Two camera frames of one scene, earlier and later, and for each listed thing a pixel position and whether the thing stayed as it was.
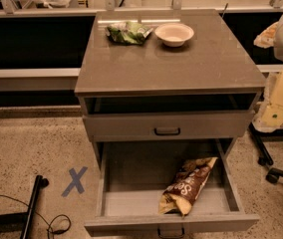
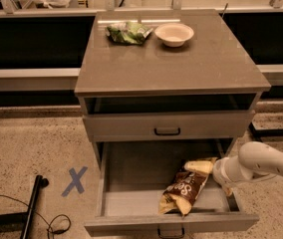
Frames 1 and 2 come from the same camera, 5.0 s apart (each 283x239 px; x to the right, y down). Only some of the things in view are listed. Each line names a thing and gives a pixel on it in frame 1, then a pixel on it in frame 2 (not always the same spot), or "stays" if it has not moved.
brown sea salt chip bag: x=185 y=186 stays
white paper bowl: x=173 y=35 stays
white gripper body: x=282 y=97 → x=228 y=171
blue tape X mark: x=76 y=180 stays
